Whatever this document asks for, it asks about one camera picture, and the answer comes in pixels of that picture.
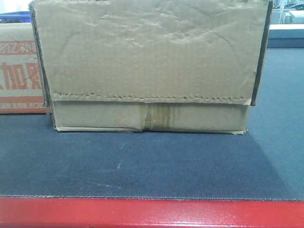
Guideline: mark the blue plastic crate far left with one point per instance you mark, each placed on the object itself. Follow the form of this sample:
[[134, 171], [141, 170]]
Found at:
[[15, 17]]

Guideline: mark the plain brown cardboard box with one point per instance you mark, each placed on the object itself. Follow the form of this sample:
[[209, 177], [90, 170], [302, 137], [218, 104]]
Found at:
[[150, 65]]

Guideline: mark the dark grey fabric mat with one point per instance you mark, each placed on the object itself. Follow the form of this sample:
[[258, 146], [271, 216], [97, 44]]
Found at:
[[266, 163]]

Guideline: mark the grey background table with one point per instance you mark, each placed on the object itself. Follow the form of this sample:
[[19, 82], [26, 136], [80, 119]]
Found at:
[[286, 36]]

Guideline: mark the red table edge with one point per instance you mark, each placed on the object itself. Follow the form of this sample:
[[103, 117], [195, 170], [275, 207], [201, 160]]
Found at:
[[148, 213]]

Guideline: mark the red printed cardboard box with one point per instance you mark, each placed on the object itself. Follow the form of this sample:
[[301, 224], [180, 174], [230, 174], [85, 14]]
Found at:
[[20, 86]]

